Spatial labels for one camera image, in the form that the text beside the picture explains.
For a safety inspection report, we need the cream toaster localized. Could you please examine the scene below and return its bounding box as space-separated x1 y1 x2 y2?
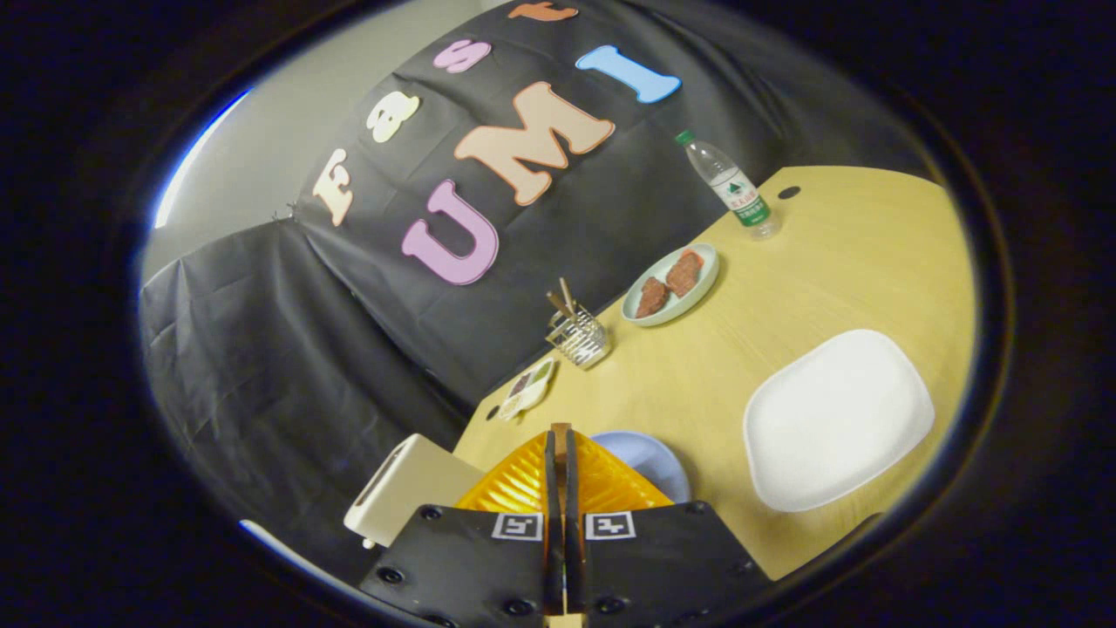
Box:
344 433 485 550

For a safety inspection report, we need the pale green round plate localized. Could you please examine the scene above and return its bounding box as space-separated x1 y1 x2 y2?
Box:
622 242 720 328

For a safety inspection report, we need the clear water bottle green cap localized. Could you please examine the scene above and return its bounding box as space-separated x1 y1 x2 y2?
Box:
675 130 782 241

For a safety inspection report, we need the white divided sauce dish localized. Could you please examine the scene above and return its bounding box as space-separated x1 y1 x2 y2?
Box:
499 357 556 422

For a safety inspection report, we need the white square plate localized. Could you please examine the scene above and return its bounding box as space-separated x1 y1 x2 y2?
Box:
743 329 936 513

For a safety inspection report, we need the light blue round plate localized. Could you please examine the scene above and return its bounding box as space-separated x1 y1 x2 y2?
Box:
591 431 691 504

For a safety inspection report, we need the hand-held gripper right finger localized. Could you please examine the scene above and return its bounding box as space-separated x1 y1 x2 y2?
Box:
565 427 772 622

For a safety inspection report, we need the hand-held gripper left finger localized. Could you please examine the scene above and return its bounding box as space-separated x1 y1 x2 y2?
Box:
359 427 566 628

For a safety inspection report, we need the wire mesh utensil holder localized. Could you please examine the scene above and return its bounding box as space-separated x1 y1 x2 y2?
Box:
547 307 612 371

